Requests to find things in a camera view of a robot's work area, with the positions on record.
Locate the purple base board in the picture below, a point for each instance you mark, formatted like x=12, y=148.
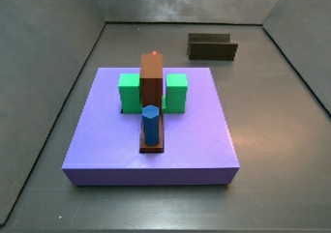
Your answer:
x=104, y=156

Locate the green right block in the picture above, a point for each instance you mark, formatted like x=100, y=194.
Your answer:
x=175, y=97

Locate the green block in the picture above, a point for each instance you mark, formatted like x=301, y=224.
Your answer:
x=128, y=87
x=175, y=97

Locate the blue hexagonal peg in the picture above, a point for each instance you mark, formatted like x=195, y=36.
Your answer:
x=151, y=124

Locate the green left block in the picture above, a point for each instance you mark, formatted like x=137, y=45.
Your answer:
x=128, y=87

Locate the brown slotted upright block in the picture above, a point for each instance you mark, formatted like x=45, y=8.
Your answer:
x=151, y=93

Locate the black angled holder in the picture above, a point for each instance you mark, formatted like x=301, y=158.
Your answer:
x=209, y=47

